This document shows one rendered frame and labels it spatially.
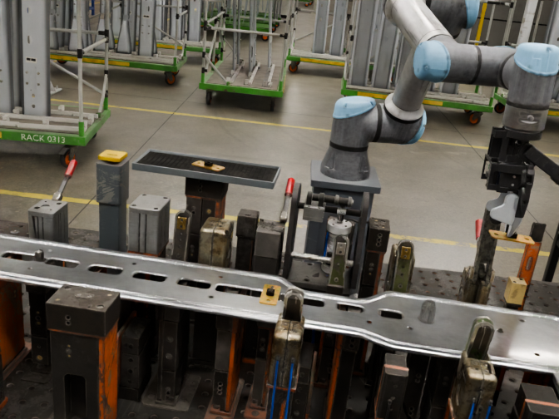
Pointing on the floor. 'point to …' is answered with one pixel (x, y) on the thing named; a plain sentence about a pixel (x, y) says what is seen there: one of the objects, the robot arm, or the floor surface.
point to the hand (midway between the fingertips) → (512, 229)
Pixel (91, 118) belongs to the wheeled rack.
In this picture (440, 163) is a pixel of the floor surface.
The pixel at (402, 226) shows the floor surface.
